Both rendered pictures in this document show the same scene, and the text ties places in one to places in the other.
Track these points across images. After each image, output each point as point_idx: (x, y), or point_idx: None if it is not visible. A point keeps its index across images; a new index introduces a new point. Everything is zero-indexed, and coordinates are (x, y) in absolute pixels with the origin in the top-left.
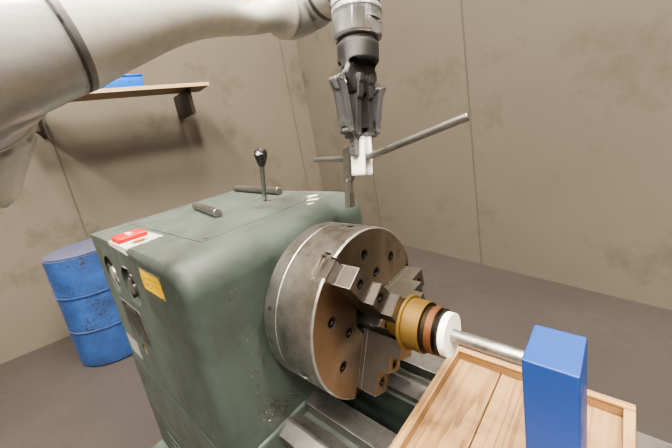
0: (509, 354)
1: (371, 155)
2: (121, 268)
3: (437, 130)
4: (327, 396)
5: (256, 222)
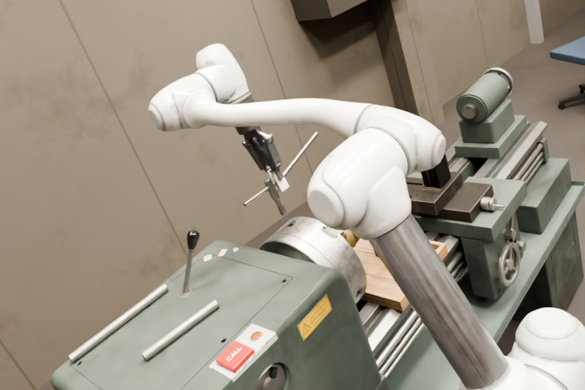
0: None
1: (285, 174)
2: (255, 386)
3: (310, 144)
4: None
5: (264, 265)
